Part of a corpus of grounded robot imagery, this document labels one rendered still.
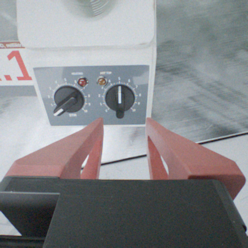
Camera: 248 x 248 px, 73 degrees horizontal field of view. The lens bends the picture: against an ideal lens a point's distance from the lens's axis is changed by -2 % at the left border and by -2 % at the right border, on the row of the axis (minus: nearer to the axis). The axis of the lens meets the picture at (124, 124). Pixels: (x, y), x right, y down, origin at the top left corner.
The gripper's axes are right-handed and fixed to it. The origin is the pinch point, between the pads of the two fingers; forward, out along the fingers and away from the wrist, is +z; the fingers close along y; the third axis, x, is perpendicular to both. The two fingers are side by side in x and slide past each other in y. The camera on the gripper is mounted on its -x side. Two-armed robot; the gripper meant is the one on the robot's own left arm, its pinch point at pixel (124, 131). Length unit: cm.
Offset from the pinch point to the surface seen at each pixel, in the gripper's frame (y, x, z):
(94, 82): 3.1, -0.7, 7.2
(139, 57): -1.5, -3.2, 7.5
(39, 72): 8.6, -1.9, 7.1
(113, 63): 1.1, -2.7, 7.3
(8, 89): 16.0, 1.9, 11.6
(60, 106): 6.5, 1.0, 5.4
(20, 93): 14.2, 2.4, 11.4
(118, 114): 0.7, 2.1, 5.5
